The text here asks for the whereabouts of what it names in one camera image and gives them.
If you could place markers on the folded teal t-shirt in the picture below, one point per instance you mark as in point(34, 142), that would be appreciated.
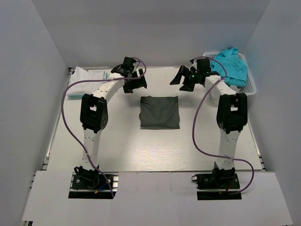
point(78, 90)

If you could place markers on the white plastic basket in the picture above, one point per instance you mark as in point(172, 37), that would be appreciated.
point(249, 88)

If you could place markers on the crumpled turquoise t-shirt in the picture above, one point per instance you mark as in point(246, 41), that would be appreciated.
point(235, 67)

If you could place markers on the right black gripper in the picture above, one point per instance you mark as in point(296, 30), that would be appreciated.
point(186, 72)

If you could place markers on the folded white t-shirt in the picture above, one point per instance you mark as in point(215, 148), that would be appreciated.
point(81, 74)

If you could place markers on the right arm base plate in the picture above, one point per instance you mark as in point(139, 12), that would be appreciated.
point(209, 190)

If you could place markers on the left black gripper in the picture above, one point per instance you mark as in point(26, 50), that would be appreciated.
point(140, 82)

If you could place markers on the dark grey t-shirt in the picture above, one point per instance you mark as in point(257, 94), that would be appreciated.
point(159, 113)

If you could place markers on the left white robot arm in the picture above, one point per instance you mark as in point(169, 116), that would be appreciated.
point(94, 113)

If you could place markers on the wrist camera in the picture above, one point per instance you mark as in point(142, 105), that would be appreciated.
point(201, 66)
point(126, 68)

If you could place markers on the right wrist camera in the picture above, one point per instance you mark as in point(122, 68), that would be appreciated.
point(201, 66)

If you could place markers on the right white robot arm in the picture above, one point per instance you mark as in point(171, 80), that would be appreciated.
point(231, 115)

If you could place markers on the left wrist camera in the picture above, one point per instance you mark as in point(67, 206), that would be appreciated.
point(126, 68)

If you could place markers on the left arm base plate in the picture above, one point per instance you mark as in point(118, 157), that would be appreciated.
point(83, 189)

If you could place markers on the crumpled grey t-shirt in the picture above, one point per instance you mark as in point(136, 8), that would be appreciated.
point(235, 88)

